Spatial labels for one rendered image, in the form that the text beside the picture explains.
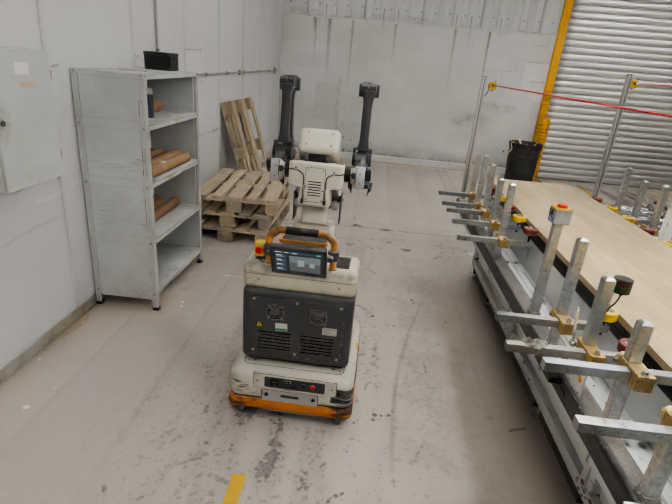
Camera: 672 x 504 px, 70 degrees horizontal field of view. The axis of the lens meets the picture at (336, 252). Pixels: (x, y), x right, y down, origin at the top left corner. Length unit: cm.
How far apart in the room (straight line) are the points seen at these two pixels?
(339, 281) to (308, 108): 730
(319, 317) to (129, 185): 160
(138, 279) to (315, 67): 652
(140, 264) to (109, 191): 52
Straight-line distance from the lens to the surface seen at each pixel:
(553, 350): 183
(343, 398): 244
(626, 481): 167
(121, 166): 329
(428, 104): 926
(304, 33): 930
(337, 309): 226
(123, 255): 349
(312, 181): 242
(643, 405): 203
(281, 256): 213
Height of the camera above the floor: 171
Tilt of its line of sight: 22 degrees down
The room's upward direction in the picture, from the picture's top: 5 degrees clockwise
